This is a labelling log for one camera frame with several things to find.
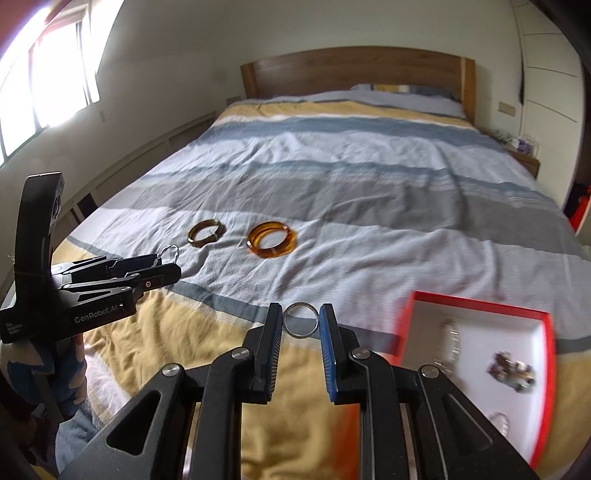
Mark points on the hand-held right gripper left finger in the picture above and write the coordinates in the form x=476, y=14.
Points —
x=274, y=353

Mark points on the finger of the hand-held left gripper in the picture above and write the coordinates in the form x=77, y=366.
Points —
x=111, y=267
x=152, y=281

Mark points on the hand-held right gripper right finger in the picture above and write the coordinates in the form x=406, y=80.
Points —
x=328, y=355

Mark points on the silver bangle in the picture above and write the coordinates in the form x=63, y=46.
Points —
x=300, y=335

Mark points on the silver hoop earring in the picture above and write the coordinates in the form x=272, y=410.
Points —
x=173, y=249

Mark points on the metal wristwatch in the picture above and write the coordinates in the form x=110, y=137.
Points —
x=450, y=339

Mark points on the red jewelry box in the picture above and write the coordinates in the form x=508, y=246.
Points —
x=480, y=332

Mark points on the brown bangle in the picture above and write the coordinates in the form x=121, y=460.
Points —
x=194, y=234

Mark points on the amber bangle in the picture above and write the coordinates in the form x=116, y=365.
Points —
x=272, y=253

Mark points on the grey-blue bed sheet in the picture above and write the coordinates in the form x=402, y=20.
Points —
x=81, y=438

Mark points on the striped duvet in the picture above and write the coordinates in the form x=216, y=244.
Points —
x=369, y=184

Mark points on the window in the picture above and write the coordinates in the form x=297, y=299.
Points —
x=46, y=83

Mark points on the grey-blue pillow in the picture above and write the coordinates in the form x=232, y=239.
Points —
x=415, y=99

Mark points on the wooden nightstand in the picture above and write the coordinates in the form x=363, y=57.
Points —
x=526, y=162

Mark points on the small items on nightstand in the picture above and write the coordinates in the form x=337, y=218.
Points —
x=526, y=145

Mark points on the wooden headboard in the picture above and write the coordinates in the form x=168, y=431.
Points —
x=351, y=67

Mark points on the red object by wardrobe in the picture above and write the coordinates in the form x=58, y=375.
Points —
x=581, y=207

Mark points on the white wardrobe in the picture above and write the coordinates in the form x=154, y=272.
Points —
x=549, y=92

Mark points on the wall switch plate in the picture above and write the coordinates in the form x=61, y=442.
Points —
x=506, y=109

